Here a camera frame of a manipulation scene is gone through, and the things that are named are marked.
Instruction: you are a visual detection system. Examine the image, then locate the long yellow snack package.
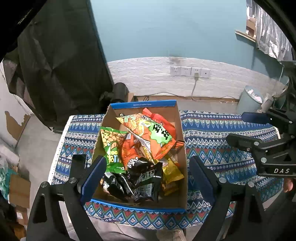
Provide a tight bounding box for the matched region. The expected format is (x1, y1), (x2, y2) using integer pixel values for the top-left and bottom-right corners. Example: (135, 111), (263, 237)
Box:
(142, 147), (184, 196)

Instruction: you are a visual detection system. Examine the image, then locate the black yellow snack bag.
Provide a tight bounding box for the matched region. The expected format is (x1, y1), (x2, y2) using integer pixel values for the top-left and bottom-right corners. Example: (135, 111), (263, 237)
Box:
(127, 156), (163, 203)

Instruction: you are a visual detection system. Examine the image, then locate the green broad bean snack bag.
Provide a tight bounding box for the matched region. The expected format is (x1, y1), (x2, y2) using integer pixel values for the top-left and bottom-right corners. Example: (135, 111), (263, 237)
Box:
(100, 126), (128, 174)

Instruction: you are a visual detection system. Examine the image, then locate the orange black snack bag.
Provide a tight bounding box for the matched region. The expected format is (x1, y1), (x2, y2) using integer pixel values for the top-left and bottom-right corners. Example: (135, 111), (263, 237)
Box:
(121, 133), (143, 170)

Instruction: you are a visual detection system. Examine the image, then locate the orange silver chip bag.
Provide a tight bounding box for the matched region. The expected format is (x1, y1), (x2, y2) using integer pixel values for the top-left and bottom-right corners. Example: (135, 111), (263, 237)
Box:
(116, 113), (177, 159)

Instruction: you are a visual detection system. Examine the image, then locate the person's right hand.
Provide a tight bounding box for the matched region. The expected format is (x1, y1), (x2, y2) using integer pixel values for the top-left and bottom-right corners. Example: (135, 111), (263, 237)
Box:
(283, 178), (293, 193)

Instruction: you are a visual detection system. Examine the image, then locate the light blue trash bin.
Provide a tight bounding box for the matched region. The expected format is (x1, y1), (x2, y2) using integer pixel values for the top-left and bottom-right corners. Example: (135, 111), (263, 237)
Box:
(236, 85), (264, 114)

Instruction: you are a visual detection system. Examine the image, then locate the patterned blue tablecloth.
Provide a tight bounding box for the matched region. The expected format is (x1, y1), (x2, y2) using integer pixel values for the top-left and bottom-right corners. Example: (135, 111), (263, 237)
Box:
(48, 110), (283, 230)

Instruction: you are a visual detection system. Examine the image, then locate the red snack bag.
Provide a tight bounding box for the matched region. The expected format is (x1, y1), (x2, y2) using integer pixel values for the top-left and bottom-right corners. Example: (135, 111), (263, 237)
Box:
(142, 108), (176, 139)

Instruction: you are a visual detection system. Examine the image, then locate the blue cardboard box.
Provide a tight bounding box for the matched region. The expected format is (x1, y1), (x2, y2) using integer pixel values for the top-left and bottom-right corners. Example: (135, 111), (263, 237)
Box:
(93, 100), (187, 211)

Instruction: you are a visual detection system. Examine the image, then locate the black fabric softbox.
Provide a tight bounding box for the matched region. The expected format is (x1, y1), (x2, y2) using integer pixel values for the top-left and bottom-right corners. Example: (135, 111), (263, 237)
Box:
(3, 1), (113, 128)

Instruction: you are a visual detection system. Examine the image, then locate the white plug and cable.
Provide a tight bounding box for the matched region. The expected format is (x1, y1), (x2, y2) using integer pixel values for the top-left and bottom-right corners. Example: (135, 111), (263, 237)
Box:
(138, 72), (239, 103)

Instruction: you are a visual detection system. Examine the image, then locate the white wall socket strip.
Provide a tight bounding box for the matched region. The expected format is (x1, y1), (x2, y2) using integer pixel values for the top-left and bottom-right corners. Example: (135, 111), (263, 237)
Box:
(170, 66), (211, 78)

